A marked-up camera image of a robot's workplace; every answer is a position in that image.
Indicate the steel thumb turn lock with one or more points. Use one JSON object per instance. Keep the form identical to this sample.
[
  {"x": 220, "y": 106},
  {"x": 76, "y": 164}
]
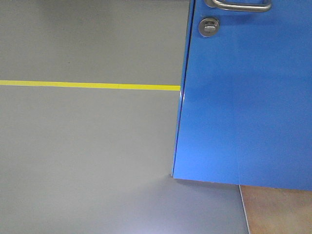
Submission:
[{"x": 208, "y": 27}]

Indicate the near plywood base platform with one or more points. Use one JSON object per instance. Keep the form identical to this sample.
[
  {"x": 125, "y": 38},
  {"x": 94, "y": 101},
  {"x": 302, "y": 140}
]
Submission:
[{"x": 277, "y": 211}]

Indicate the steel door lever handle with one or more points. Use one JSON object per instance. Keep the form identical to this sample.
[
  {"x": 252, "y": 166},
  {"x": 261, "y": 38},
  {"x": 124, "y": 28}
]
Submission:
[{"x": 240, "y": 7}]

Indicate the blue door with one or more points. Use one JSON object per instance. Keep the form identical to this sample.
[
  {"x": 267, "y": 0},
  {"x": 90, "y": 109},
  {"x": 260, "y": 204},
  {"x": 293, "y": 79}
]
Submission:
[{"x": 245, "y": 111}]

